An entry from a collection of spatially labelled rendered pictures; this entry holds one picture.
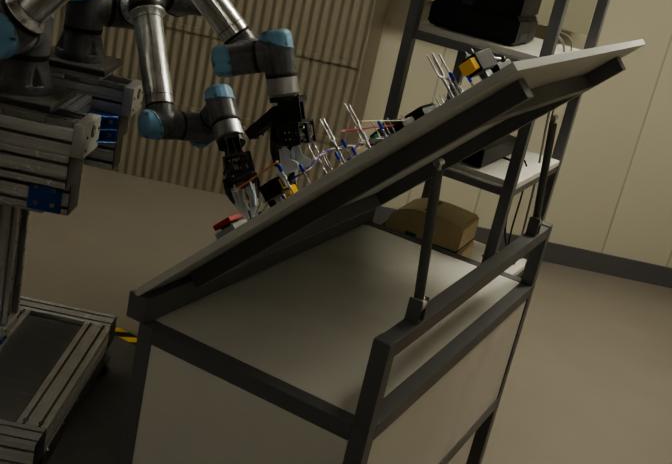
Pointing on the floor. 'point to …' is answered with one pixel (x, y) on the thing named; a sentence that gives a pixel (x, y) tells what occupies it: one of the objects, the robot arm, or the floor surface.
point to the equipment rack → (506, 175)
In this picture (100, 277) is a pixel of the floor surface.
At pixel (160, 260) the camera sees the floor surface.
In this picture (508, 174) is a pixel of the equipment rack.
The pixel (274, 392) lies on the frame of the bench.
